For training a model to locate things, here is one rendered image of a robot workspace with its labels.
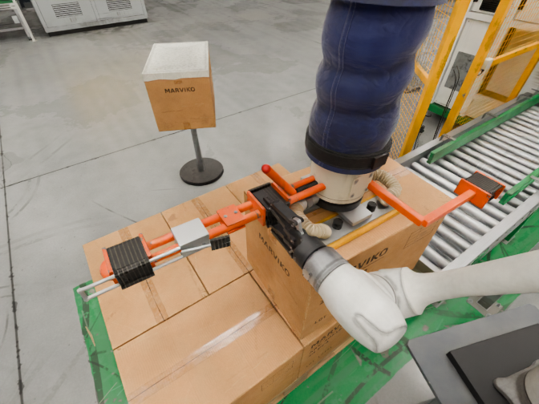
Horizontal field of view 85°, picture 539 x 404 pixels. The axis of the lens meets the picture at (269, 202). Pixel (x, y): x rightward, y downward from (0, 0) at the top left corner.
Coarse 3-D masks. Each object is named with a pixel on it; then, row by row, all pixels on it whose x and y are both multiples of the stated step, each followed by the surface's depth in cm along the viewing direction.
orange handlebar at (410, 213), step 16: (304, 192) 79; (384, 192) 80; (464, 192) 81; (224, 208) 73; (240, 208) 75; (400, 208) 77; (448, 208) 76; (208, 224) 71; (224, 224) 70; (240, 224) 71; (416, 224) 74; (160, 240) 66
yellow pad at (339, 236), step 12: (372, 204) 90; (336, 216) 89; (372, 216) 90; (384, 216) 91; (336, 228) 85; (348, 228) 86; (360, 228) 87; (324, 240) 82; (336, 240) 83; (348, 240) 84
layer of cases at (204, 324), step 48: (240, 192) 173; (96, 240) 148; (240, 240) 148; (96, 288) 129; (144, 288) 129; (192, 288) 129; (240, 288) 129; (144, 336) 114; (192, 336) 114; (240, 336) 114; (288, 336) 114; (336, 336) 133; (144, 384) 102; (192, 384) 102; (240, 384) 102; (288, 384) 134
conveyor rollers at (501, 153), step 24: (528, 120) 235; (480, 144) 212; (504, 144) 209; (528, 144) 212; (408, 168) 189; (432, 168) 192; (456, 168) 189; (480, 168) 193; (504, 168) 190; (528, 168) 189; (504, 192) 172; (528, 192) 176; (456, 216) 162; (480, 216) 160; (504, 216) 159; (432, 240) 149; (456, 240) 148
